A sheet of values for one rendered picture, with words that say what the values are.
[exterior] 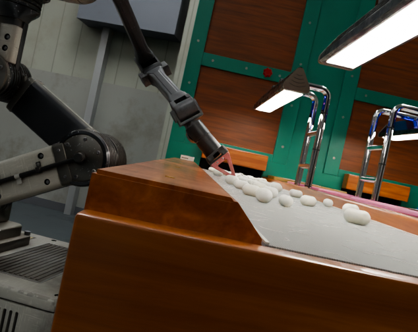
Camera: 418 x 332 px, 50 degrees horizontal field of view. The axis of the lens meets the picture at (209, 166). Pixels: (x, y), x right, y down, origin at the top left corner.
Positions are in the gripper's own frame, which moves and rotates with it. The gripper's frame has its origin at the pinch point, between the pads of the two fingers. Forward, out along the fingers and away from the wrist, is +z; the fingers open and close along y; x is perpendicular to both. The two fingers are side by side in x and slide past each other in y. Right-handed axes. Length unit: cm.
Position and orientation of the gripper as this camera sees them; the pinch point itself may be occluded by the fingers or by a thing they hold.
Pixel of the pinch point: (232, 174)
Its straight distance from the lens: 138.5
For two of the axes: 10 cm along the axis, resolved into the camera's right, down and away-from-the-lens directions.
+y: -0.3, -0.1, 10.0
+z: 6.2, 7.8, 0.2
